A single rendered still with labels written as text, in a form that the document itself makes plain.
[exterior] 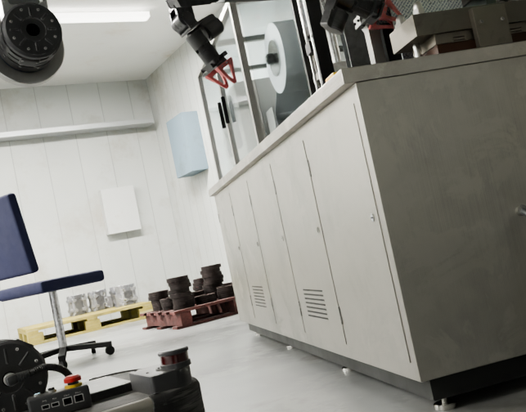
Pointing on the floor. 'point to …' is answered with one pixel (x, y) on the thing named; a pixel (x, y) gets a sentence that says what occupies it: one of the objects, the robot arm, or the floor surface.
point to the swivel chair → (8, 244)
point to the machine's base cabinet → (399, 230)
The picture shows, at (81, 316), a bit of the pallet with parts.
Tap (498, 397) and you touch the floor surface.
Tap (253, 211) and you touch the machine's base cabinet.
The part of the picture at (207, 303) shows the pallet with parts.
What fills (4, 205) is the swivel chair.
